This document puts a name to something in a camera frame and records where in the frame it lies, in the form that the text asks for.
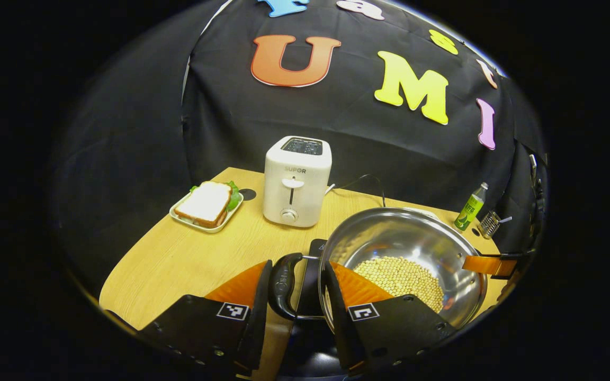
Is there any black backdrop cloth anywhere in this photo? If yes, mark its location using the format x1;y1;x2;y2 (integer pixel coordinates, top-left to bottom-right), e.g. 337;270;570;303
51;0;549;297

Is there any white toaster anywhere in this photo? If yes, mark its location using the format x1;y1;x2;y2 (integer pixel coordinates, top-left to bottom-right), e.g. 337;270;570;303
263;136;333;228

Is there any black induction cooktop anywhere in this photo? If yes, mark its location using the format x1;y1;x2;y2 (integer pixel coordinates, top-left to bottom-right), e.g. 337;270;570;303
276;239;351;379

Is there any white bread sandwich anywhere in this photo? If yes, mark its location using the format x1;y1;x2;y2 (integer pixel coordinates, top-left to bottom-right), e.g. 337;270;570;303
174;180;242;229

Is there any white rectangular plate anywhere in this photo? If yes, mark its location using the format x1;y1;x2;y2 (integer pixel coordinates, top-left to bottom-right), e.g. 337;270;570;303
169;183;244;234

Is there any stainless steel pot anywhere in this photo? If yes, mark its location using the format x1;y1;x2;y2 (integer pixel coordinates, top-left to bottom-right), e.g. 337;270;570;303
268;207;488;331

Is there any green label plastic bottle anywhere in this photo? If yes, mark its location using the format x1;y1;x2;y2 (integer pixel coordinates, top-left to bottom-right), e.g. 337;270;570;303
454;183;489;231

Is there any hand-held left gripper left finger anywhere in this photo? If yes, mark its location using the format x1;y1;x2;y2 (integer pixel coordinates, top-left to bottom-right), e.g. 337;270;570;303
105;259;274;377

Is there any metal wire utensil holder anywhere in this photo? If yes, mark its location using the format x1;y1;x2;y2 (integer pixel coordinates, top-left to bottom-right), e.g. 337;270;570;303
477;211;501;240

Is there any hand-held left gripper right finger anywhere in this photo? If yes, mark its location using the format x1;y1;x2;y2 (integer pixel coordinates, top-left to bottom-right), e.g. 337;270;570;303
325;261;456;376

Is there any black power cable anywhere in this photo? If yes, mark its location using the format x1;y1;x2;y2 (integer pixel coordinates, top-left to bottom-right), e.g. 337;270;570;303
331;174;386;208

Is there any pile of soybeans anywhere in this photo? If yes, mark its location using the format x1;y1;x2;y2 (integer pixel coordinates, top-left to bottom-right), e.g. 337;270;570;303
353;256;445;313

